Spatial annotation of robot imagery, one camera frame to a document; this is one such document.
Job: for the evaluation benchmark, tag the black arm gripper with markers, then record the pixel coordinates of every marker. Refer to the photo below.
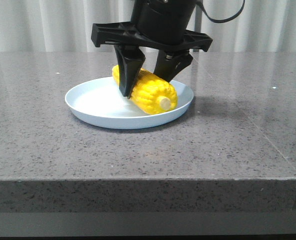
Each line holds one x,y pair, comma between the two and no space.
157,24

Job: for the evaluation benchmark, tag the yellow plastic corn cob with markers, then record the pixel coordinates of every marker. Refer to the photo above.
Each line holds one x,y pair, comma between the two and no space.
152,94

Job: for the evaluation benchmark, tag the light blue round plate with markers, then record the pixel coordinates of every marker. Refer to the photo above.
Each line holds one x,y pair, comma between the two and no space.
100,103

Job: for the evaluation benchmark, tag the white pleated curtain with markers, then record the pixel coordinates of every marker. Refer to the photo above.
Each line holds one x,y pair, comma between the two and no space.
65,25

